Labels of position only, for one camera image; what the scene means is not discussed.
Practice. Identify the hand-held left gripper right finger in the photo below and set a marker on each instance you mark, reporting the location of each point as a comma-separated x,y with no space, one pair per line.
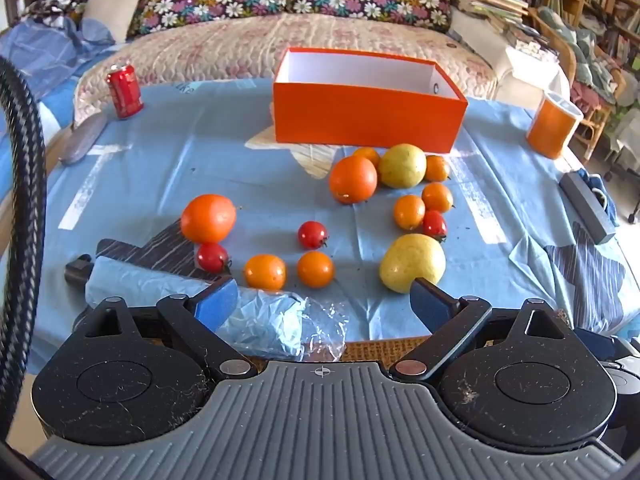
427,302

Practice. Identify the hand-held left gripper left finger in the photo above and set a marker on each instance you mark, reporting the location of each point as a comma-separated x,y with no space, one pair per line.
217,302

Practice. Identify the yellow lemon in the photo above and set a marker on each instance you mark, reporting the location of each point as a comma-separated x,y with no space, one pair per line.
402,165
412,263

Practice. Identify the red cherry tomato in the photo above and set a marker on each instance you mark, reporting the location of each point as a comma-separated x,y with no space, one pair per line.
434,224
312,234
212,257

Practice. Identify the small orange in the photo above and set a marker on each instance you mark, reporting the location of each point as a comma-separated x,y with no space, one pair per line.
437,197
315,269
409,211
367,155
265,271
437,168

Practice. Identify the oval orange persimmon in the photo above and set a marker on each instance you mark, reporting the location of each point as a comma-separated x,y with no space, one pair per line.
208,218

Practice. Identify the large orange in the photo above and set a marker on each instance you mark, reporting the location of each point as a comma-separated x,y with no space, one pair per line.
353,179

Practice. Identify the orange cardboard box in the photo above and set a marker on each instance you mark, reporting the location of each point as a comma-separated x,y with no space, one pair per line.
360,115

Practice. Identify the clear plastic wrap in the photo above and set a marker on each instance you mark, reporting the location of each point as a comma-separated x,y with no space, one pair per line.
325,327

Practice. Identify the blue star-print tablecloth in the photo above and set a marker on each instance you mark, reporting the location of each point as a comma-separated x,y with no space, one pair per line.
200,160

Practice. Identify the long grey case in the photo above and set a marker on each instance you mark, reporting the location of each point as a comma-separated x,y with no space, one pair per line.
587,207

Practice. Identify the small blue cloth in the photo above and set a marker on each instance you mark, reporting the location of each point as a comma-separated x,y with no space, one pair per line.
597,185

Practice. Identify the orange cup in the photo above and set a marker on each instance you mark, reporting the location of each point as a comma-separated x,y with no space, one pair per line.
547,130

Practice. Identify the red soda can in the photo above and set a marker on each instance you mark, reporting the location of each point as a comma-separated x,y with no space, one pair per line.
125,95

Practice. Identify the white sheet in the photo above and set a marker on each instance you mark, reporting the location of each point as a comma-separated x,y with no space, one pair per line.
520,70

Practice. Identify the beige quilted bedspread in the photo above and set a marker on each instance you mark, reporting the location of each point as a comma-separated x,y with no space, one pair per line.
225,50

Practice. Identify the wicker chair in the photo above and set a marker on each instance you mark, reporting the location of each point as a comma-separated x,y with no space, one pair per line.
595,85

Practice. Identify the blue plaid bedsheet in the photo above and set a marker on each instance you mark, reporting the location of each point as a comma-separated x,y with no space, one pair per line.
30,60

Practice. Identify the white pillow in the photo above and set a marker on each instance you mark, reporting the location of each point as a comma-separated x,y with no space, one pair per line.
112,7

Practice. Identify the black-and-white patterned cloth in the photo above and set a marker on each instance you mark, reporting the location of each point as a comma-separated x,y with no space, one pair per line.
47,12

